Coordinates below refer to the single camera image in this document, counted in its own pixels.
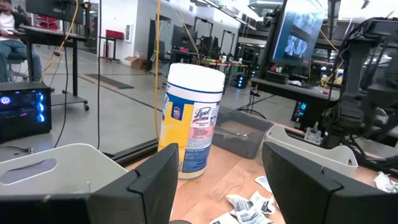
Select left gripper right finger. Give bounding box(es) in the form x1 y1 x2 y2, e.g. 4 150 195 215
262 142 398 224

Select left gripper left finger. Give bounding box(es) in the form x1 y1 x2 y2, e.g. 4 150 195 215
0 142 180 224

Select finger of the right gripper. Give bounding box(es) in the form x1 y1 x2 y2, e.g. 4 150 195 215
369 82 398 125
343 40 373 98

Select white printed first aid packet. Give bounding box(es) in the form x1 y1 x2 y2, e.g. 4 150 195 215
209 212 241 224
254 175 274 194
250 190 277 215
374 170 398 194
226 194 254 213
235 207 274 224

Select black PC tower blue light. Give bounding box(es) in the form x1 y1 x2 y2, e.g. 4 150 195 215
291 101 308 124

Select grey translucent plastic bin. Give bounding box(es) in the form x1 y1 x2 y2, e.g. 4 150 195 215
212 105 275 160

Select black PC tower RGB fans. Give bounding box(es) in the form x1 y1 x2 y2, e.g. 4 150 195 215
0 82 53 144

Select black PC tower RGB lights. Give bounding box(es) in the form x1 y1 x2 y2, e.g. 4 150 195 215
235 73 249 90

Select black floor mat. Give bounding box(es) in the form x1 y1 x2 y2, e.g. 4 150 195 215
83 73 135 91

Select Lysol wipes canister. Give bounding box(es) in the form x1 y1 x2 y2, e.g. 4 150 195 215
157 62 226 180

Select black rolling desk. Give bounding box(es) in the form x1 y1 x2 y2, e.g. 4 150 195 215
18 24 91 111

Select cardboard box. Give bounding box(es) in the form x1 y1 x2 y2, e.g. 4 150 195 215
124 55 147 70

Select red cart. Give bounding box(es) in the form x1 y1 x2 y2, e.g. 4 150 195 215
99 29 125 63

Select person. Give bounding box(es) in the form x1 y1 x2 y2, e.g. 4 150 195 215
0 0 43 82

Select dark partition panel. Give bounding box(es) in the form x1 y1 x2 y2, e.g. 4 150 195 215
146 20 200 75

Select black monitor on stand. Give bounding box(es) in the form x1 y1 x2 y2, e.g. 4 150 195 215
25 0 85 25

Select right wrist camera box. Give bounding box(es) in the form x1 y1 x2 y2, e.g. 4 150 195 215
340 17 398 44

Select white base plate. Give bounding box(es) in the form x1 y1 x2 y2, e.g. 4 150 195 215
303 121 323 146

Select large monitor with camera views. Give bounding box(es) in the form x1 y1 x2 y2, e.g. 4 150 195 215
257 0 327 78

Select black hanging cable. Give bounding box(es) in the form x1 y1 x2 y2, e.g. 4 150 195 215
53 30 70 149
96 0 103 151

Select yellow hanging cable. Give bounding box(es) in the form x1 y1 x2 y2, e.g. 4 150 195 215
154 0 162 141

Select orange hanging cable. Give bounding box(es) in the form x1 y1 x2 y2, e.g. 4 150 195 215
39 0 80 75

